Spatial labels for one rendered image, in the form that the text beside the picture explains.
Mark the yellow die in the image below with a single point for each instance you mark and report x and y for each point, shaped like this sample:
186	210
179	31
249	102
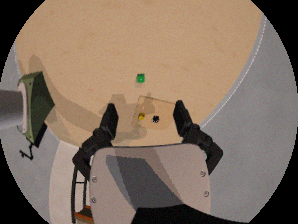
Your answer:
141	116

